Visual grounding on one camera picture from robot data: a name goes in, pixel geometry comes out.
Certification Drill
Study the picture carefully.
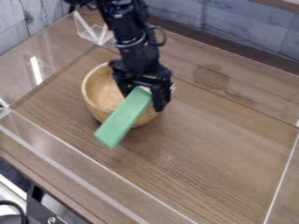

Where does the green rectangular block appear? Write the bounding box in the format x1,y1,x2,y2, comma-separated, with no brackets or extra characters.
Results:
94,87,152,150

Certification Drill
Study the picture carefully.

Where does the clear acrylic corner bracket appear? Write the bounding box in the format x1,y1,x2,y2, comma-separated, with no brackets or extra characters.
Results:
73,11,113,46

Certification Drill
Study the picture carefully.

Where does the wooden bowl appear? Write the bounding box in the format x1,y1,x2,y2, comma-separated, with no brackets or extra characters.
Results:
80,63,157,128

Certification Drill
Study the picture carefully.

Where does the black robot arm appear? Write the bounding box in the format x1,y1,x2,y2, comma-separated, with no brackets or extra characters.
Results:
62,0,173,112

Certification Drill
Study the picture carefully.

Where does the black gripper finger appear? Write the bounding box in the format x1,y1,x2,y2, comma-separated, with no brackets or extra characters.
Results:
150,79,173,112
113,73,138,96

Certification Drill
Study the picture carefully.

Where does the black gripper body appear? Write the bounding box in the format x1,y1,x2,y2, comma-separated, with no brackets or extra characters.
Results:
108,40,172,88

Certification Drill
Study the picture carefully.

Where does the black cable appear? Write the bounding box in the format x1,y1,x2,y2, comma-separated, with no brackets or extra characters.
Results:
0,199,29,224

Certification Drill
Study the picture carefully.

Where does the black table leg bracket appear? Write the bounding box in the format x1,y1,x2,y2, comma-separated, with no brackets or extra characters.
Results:
25,185,66,224

